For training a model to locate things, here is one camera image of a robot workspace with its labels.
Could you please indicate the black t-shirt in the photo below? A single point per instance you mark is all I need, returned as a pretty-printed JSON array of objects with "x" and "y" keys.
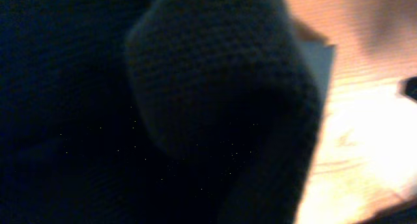
[{"x": 153, "y": 111}]

